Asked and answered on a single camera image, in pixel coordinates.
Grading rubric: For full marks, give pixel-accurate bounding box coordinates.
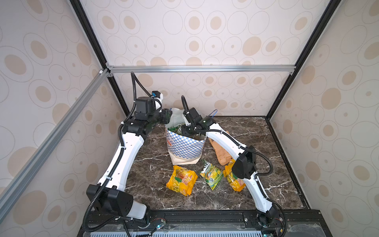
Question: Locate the blue checkered paper bag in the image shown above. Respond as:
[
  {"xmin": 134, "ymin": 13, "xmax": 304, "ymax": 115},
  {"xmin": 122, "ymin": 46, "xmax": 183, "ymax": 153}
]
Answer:
[{"xmin": 165, "ymin": 108, "xmax": 206, "ymax": 166}]

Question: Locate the brown kraft snack pouch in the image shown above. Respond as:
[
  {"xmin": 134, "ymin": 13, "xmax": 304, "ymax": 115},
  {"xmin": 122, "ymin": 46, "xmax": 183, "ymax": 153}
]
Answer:
[{"xmin": 209, "ymin": 138, "xmax": 234, "ymax": 166}]

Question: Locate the green spring tea candy bag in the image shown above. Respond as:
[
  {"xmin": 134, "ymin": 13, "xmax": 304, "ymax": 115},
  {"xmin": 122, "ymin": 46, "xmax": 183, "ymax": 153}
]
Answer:
[{"xmin": 200, "ymin": 161, "xmax": 224, "ymax": 190}]

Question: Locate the yellow orange snack bag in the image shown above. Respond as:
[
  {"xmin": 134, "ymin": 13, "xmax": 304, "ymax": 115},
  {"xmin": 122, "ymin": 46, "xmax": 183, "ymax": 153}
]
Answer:
[{"xmin": 166, "ymin": 166, "xmax": 198, "ymax": 196}]

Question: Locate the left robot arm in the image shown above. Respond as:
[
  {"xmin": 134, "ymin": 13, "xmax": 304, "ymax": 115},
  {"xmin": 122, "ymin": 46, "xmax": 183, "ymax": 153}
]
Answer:
[{"xmin": 82, "ymin": 72, "xmax": 172, "ymax": 233}]

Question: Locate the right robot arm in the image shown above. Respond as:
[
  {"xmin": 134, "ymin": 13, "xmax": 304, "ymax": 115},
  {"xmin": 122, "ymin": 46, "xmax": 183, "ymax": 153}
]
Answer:
[{"xmin": 181, "ymin": 95, "xmax": 288, "ymax": 237}]

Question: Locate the green snack pack in bag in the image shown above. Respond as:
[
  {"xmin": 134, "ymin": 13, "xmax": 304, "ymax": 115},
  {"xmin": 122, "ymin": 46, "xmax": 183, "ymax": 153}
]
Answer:
[{"xmin": 168, "ymin": 124, "xmax": 190, "ymax": 137}]

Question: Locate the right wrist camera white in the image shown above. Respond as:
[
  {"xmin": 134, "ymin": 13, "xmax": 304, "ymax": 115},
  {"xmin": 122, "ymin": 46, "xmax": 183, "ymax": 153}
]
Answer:
[{"xmin": 183, "ymin": 111, "xmax": 190, "ymax": 126}]

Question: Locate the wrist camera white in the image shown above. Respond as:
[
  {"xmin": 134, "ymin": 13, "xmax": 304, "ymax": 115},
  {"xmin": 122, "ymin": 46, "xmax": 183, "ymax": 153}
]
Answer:
[
  {"xmin": 183, "ymin": 111, "xmax": 190, "ymax": 126},
  {"xmin": 152, "ymin": 90, "xmax": 163, "ymax": 103}
]

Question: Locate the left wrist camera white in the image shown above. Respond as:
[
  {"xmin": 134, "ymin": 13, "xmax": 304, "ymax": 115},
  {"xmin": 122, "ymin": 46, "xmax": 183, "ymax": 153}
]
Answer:
[{"xmin": 152, "ymin": 90, "xmax": 163, "ymax": 103}]

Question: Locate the black frame post left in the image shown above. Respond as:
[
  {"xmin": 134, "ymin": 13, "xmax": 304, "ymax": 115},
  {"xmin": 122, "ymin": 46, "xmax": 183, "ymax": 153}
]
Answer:
[{"xmin": 69, "ymin": 0, "xmax": 130, "ymax": 116}]

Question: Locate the black frame post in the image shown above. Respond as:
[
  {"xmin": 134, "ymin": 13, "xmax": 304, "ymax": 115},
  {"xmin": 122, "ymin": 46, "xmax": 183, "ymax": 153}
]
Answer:
[
  {"xmin": 265, "ymin": 0, "xmax": 341, "ymax": 122},
  {"xmin": 69, "ymin": 0, "xmax": 130, "ymax": 116}
]

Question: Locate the horizontal aluminium back rail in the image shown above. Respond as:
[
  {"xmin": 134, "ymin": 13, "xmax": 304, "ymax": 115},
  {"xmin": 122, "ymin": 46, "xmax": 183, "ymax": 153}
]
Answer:
[{"xmin": 100, "ymin": 65, "xmax": 296, "ymax": 75}]

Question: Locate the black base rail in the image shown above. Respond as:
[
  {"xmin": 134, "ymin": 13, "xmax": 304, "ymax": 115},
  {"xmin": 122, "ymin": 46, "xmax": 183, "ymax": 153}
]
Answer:
[{"xmin": 77, "ymin": 209, "xmax": 332, "ymax": 237}]

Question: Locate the aluminium left side rail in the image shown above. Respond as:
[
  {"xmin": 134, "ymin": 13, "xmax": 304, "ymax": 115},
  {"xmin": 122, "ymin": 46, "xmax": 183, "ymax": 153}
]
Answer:
[{"xmin": 1, "ymin": 69, "xmax": 110, "ymax": 222}]

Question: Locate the black frame post right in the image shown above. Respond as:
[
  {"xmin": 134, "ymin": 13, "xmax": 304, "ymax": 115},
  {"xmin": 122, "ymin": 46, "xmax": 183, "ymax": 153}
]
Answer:
[{"xmin": 265, "ymin": 0, "xmax": 341, "ymax": 122}]

